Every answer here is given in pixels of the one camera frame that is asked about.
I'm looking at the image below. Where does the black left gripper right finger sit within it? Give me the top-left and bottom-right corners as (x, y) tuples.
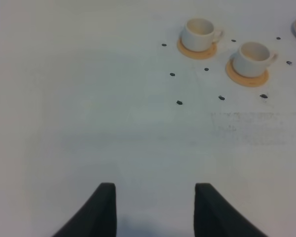
(193, 183), (266, 237)

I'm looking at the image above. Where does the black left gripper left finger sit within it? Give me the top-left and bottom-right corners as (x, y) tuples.
(54, 183), (117, 237)

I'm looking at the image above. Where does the orange coaster near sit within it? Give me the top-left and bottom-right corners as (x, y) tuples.
(225, 59), (269, 87)

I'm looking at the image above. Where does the orange coaster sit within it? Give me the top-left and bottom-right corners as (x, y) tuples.
(177, 38), (217, 60)
(225, 59), (269, 87)

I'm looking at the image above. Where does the white teacup near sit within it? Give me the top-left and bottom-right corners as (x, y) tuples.
(232, 42), (278, 78)

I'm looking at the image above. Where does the white teacup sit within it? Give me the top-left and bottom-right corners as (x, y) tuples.
(232, 42), (278, 78)
(181, 18), (224, 52)

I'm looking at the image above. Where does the orange coaster far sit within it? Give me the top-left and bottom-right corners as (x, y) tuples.
(177, 38), (217, 60)

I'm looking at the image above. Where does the white teacup far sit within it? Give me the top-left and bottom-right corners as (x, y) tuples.
(181, 18), (224, 52)

